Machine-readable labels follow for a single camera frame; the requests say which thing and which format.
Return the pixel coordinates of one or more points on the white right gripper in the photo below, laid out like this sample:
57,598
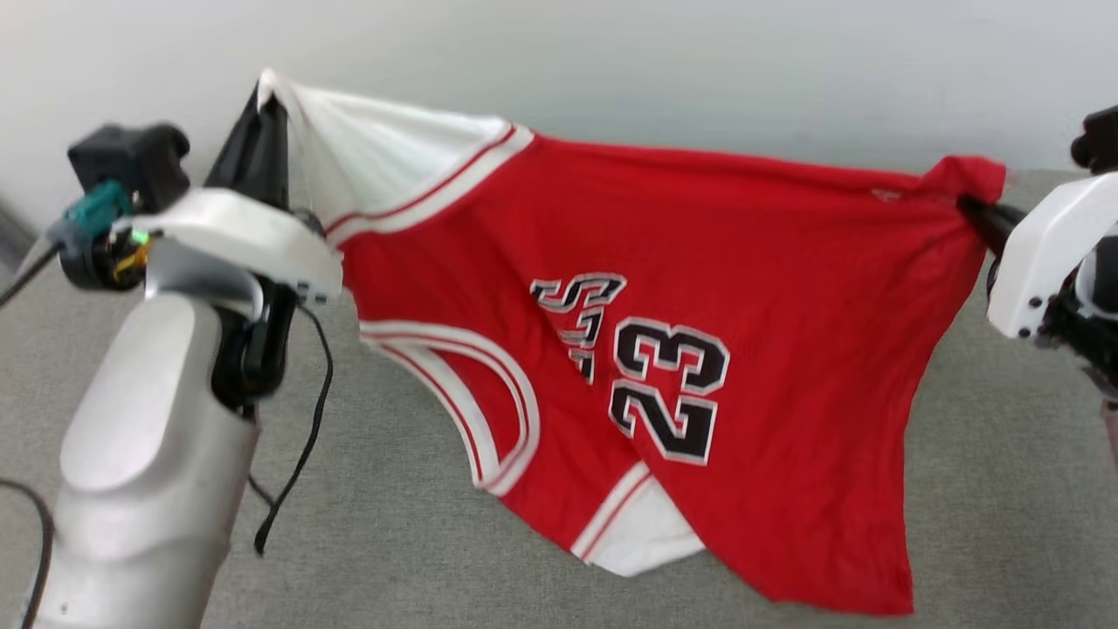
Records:
1039,253

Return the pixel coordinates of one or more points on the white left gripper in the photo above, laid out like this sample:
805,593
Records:
244,231

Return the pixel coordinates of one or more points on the red basketball jersey number 23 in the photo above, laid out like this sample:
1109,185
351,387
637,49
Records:
786,349

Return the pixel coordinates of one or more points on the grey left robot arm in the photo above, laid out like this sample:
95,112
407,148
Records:
148,454

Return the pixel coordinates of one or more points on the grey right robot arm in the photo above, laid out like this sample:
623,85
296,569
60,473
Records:
1092,323

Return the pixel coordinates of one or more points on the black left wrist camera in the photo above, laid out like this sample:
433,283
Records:
131,162

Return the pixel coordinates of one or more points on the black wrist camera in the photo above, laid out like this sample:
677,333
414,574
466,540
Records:
131,162
1100,140

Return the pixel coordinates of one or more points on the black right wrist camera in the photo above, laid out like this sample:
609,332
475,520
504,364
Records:
1100,140

